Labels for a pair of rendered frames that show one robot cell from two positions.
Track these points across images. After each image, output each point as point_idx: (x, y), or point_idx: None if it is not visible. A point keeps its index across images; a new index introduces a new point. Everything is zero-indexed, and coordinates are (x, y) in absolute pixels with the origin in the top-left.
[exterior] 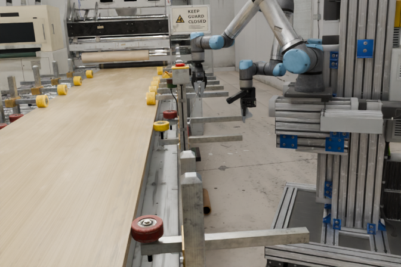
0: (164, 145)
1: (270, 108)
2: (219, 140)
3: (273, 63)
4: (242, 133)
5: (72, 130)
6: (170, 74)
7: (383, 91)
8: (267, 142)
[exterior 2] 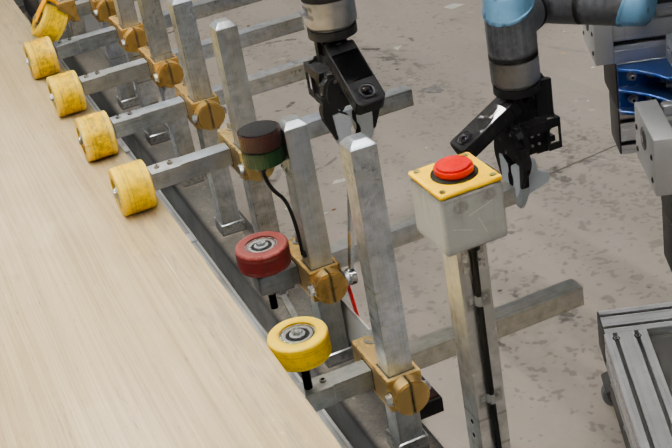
0: (323, 408)
1: (661, 166)
2: (509, 328)
3: None
4: (289, 110)
5: None
6: (67, 5)
7: None
8: (392, 127)
